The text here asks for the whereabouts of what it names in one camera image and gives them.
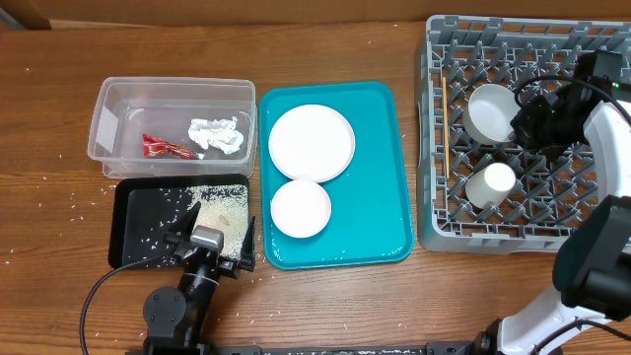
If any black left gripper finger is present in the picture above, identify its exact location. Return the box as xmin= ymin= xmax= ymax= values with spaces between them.
xmin=239 ymin=217 xmax=255 ymax=272
xmin=165 ymin=202 xmax=201 ymax=245

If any pile of rice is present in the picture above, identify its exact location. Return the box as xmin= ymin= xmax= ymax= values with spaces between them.
xmin=142 ymin=184 xmax=249 ymax=260

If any grey bowl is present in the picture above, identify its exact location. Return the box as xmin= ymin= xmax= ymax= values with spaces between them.
xmin=462 ymin=84 xmax=520 ymax=145

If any red snack wrapper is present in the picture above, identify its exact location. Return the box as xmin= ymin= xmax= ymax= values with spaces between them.
xmin=143 ymin=134 xmax=205 ymax=160

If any white tissue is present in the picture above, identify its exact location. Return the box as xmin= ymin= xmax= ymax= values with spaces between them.
xmin=188 ymin=116 xmax=245 ymax=155

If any wooden chopstick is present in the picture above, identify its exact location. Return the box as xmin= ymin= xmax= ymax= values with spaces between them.
xmin=441 ymin=76 xmax=451 ymax=183

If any large white plate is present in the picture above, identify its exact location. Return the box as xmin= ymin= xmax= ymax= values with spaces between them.
xmin=268 ymin=105 xmax=356 ymax=183

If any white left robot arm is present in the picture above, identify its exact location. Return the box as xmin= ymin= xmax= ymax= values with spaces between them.
xmin=142 ymin=202 xmax=255 ymax=355

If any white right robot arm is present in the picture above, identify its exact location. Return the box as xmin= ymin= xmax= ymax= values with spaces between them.
xmin=467 ymin=49 xmax=630 ymax=354

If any grey dishwasher rack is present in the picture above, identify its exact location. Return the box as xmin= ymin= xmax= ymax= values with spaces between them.
xmin=415 ymin=15 xmax=630 ymax=254

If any black tray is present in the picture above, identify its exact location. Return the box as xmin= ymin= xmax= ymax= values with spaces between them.
xmin=107 ymin=174 xmax=249 ymax=268

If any white paper cup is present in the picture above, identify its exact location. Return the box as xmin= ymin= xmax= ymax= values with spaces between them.
xmin=465 ymin=163 xmax=517 ymax=209

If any clear plastic bin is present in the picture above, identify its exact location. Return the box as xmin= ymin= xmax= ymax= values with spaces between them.
xmin=87 ymin=77 xmax=257 ymax=179

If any teal serving tray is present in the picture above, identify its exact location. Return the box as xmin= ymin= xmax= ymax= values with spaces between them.
xmin=258 ymin=81 xmax=414 ymax=270

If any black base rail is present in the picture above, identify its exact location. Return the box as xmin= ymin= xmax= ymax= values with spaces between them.
xmin=126 ymin=331 xmax=501 ymax=355

